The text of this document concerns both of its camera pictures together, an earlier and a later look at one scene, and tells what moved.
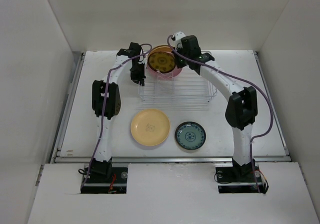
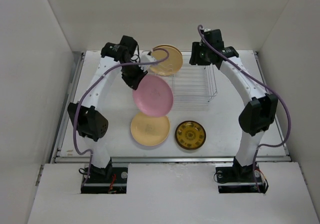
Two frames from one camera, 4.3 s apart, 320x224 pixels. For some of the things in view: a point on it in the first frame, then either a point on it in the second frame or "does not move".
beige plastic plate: [150, 127] does not move
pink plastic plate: [171, 75] → [154, 96]
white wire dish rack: [167, 90] does not move
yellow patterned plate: [163, 62] → [190, 135]
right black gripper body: [180, 61] → [200, 54]
